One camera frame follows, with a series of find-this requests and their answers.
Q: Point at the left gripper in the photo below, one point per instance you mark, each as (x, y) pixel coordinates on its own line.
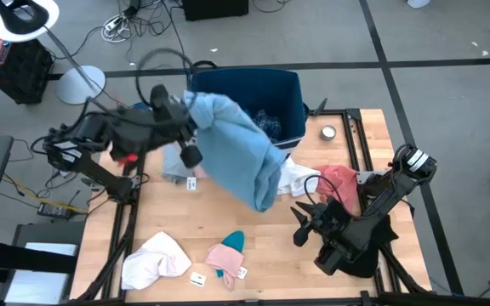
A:
(172, 123)

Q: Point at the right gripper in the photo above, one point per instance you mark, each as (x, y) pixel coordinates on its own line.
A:
(332, 223)

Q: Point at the salmon pink garment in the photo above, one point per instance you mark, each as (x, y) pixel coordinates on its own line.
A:
(340, 178)

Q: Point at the light blue garment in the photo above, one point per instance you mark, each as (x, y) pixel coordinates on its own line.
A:
(236, 157)

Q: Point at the teal sock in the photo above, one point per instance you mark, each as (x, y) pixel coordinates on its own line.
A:
(234, 241)

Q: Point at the black garment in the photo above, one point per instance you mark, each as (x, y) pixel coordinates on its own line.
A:
(387, 234)

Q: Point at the white paper tag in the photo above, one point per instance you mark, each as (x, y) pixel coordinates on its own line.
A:
(242, 272)
(191, 183)

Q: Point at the small pale pink garment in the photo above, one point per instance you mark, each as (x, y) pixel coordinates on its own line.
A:
(226, 259)

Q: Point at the white pinkish garment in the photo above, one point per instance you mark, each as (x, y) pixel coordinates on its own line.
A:
(155, 259)

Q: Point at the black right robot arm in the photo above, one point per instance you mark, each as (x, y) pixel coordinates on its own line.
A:
(381, 204)

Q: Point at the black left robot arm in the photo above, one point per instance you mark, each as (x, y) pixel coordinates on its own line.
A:
(100, 132)

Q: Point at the small round metal tin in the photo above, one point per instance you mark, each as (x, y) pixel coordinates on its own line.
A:
(328, 132)

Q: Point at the navy white striped fabric bin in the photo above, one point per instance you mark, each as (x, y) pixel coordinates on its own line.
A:
(270, 89)

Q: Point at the white power strip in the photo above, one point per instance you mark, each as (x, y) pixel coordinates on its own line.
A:
(113, 25)

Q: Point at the black box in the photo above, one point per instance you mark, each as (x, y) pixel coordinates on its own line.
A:
(215, 8)

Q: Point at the white printed card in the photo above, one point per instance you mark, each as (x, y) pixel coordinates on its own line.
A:
(198, 279)

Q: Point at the black power adapter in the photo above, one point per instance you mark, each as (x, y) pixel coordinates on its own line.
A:
(53, 210)

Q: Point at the black plastic crate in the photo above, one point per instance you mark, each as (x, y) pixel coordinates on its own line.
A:
(19, 74)

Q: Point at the grey white cabinet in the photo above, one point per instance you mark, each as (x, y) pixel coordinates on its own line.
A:
(45, 293)

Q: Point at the white round object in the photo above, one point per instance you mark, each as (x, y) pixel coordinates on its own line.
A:
(418, 3)

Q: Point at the black angled bracket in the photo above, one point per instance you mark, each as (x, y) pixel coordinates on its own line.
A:
(321, 106)

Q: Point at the black aluminium table frame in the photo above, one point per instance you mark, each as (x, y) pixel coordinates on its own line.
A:
(354, 114)

